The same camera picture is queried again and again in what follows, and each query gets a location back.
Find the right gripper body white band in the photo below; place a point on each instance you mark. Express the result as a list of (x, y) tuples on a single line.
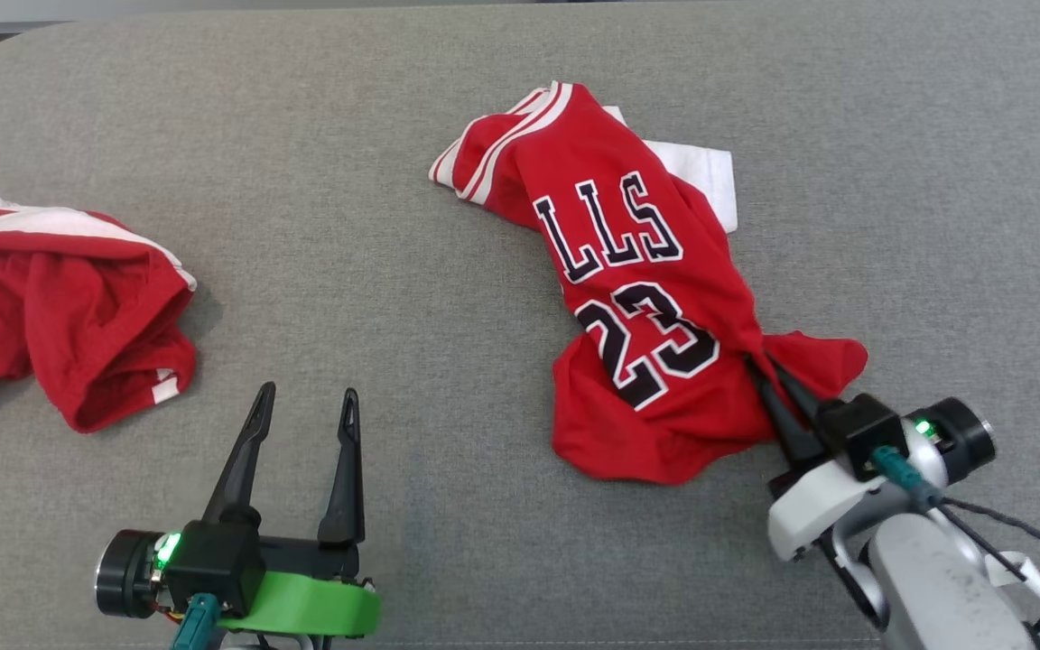
[(809, 515)]

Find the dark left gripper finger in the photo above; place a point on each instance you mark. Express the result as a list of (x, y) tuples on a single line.
[(346, 487), (240, 469)]

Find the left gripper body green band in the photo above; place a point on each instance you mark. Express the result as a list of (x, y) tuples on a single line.
[(303, 605)]

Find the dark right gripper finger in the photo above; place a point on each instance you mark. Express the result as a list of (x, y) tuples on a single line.
[(786, 424), (804, 390)]

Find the red basketball jersey number 23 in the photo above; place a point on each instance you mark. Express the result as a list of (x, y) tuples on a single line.
[(646, 271)]

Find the red shorts white stripe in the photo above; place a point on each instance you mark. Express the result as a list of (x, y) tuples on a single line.
[(60, 307)]

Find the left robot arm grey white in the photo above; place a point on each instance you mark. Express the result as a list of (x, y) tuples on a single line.
[(254, 645)]

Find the grey fabric sofa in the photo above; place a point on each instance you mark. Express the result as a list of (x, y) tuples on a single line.
[(394, 226)]

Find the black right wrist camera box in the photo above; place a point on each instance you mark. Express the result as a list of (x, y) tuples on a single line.
[(858, 429)]

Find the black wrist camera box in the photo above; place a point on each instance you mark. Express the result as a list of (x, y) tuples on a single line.
[(213, 564), (858, 429)]

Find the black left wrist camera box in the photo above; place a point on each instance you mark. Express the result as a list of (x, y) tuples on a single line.
[(213, 564)]

